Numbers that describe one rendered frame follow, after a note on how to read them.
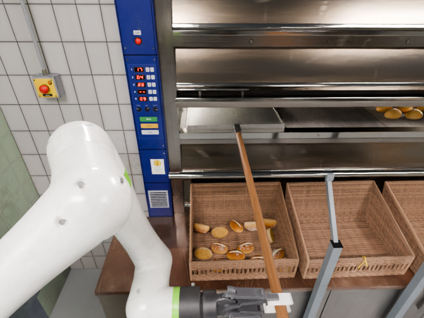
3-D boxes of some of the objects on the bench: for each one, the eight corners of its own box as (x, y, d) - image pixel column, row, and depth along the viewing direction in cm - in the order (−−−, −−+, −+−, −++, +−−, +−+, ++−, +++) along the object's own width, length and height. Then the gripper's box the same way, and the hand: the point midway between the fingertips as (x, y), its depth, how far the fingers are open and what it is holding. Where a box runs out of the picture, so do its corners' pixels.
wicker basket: (278, 214, 187) (284, 181, 172) (361, 211, 189) (374, 178, 174) (301, 280, 146) (312, 245, 131) (406, 276, 149) (428, 241, 134)
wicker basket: (190, 215, 185) (188, 182, 170) (275, 212, 188) (281, 180, 172) (188, 282, 145) (186, 247, 130) (296, 279, 147) (306, 243, 132)
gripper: (201, 274, 73) (291, 272, 74) (202, 307, 82) (282, 305, 83) (201, 301, 67) (300, 299, 68) (202, 334, 76) (289, 332, 77)
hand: (277, 303), depth 75 cm, fingers closed on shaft, 3 cm apart
